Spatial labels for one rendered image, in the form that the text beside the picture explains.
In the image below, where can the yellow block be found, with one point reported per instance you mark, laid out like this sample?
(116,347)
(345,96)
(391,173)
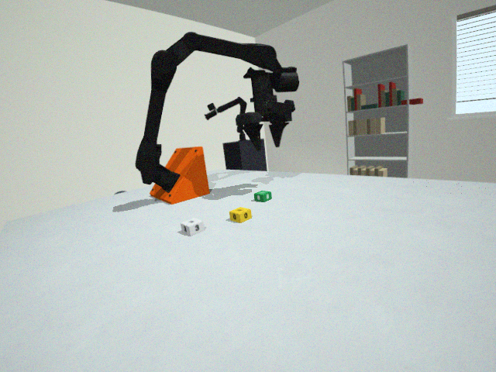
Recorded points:
(240,214)

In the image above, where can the green block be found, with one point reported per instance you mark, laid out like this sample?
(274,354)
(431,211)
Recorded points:
(262,196)

